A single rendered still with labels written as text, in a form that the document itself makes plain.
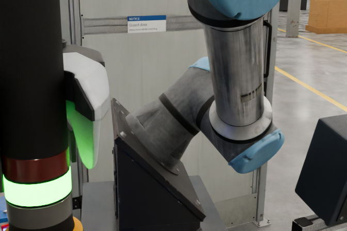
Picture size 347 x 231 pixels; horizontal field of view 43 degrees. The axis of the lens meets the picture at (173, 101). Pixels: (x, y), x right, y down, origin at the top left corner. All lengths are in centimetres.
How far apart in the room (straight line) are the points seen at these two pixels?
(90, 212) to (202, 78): 40
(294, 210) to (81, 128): 292
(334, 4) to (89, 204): 1187
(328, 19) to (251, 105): 1194
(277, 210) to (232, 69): 250
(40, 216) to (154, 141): 67
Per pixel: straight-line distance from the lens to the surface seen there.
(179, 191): 87
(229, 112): 75
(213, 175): 260
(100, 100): 20
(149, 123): 91
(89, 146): 24
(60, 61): 22
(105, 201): 108
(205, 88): 89
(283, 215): 306
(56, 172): 23
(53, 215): 24
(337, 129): 87
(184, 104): 90
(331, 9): 1265
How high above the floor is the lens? 152
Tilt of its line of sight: 16 degrees down
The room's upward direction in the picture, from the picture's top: 1 degrees clockwise
